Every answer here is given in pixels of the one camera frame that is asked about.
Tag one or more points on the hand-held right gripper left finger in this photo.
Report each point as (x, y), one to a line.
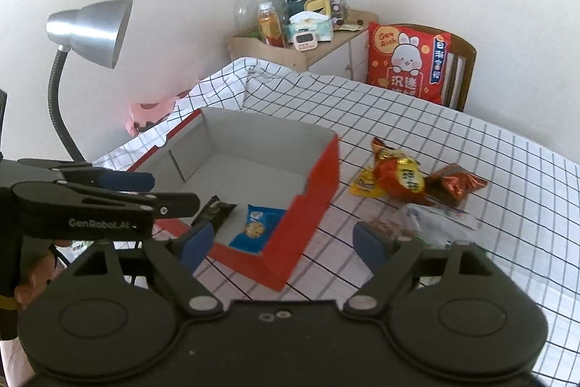
(197, 243)

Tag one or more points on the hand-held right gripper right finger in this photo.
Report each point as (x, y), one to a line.
(368, 245)

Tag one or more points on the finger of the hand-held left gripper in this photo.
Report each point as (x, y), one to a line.
(127, 181)
(172, 204)

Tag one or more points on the clear plastic snack packet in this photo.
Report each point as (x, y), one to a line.
(435, 224)

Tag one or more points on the red orange snack packet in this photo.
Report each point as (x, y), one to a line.
(401, 180)

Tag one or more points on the red cardboard box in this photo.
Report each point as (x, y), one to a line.
(312, 192)

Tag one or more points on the person's left hand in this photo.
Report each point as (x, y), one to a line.
(32, 279)

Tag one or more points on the dark snack packet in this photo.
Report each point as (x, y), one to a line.
(213, 210)

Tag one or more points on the blue cookie packet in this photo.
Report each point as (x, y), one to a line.
(256, 228)

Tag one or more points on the yellow snack packet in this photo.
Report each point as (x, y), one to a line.
(362, 185)

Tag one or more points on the pink plastic bag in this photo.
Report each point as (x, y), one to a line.
(145, 115)

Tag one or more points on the red gold candy wrapper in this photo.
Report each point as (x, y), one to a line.
(383, 149)

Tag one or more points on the brown foil snack packet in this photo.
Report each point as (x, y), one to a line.
(455, 183)

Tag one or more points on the white checkered tablecloth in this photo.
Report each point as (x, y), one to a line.
(453, 142)

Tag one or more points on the silver gooseneck desk lamp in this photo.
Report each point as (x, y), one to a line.
(90, 29)

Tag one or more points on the red rabbit print pillow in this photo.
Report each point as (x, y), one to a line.
(403, 60)

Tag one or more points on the light wooden side cabinet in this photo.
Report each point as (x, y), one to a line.
(335, 49)

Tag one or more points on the wooden chair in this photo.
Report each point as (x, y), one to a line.
(462, 69)

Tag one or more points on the orange drink bottle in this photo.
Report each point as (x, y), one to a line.
(271, 26)

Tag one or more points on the clear glass jar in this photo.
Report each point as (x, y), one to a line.
(247, 13)

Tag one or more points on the white pink kitchen timer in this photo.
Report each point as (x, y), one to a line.
(304, 41)

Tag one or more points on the tissue pack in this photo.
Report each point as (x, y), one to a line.
(312, 26)

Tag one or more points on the dark small container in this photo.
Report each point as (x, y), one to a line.
(340, 8)

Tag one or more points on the yellow box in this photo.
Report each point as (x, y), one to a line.
(319, 6)

